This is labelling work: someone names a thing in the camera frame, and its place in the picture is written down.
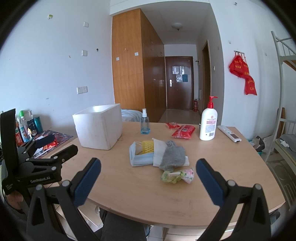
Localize floral cloth bundle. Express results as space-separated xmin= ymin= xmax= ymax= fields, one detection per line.
xmin=161 ymin=168 xmax=194 ymax=184

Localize blue face mask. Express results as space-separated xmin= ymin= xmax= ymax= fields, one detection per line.
xmin=129 ymin=142 xmax=154 ymax=167

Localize yellow foam fruit net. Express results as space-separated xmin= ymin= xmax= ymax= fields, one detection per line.
xmin=138 ymin=141 xmax=154 ymax=155

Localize grey sock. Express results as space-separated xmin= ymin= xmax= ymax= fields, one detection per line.
xmin=159 ymin=141 xmax=186 ymax=172

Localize white foam sheet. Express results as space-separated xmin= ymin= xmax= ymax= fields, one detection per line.
xmin=152 ymin=138 xmax=190 ymax=167

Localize person left hand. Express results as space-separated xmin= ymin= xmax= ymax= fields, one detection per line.
xmin=6 ymin=191 xmax=23 ymax=210

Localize red snack packet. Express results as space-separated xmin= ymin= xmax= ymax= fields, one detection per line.
xmin=43 ymin=139 xmax=58 ymax=150

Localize patterned side table cloth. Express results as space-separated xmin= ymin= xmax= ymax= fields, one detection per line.
xmin=33 ymin=130 xmax=73 ymax=159

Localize green cap spray bottle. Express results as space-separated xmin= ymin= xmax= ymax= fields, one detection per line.
xmin=20 ymin=110 xmax=30 ymax=142

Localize white foam box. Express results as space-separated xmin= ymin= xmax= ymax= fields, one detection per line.
xmin=72 ymin=104 xmax=122 ymax=150

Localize white metal bunk bed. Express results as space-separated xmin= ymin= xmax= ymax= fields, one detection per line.
xmin=264 ymin=31 xmax=295 ymax=207

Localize light blue bedding pile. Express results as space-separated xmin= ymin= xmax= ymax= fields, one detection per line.
xmin=121 ymin=109 xmax=142 ymax=122

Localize white remote control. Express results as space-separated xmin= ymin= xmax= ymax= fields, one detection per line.
xmin=217 ymin=126 xmax=242 ymax=143

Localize blue spray bottle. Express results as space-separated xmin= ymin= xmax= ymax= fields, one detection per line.
xmin=140 ymin=108 xmax=151 ymax=135

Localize white pump lotion bottle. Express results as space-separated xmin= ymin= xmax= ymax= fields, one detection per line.
xmin=199 ymin=96 xmax=218 ymax=141

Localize large red wipes pack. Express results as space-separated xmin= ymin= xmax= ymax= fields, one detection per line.
xmin=171 ymin=125 xmax=196 ymax=139

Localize small red packet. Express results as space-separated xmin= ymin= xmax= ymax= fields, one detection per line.
xmin=166 ymin=122 xmax=180 ymax=130

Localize red fire extinguisher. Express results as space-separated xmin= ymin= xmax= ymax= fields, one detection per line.
xmin=193 ymin=99 xmax=198 ymax=112

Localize wooden wardrobe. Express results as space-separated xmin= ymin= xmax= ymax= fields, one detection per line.
xmin=111 ymin=9 xmax=166 ymax=122

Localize dark brown entrance door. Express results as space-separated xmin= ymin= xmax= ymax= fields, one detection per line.
xmin=165 ymin=56 xmax=194 ymax=110

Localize red hanging bags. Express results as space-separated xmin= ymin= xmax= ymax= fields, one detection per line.
xmin=229 ymin=52 xmax=257 ymax=95

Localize ceiling lamp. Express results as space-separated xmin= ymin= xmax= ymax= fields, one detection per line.
xmin=171 ymin=22 xmax=183 ymax=31

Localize double wall switch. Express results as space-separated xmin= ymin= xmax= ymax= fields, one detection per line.
xmin=76 ymin=86 xmax=88 ymax=94

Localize side doorway frame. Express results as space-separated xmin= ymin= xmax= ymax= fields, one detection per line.
xmin=202 ymin=40 xmax=211 ymax=110

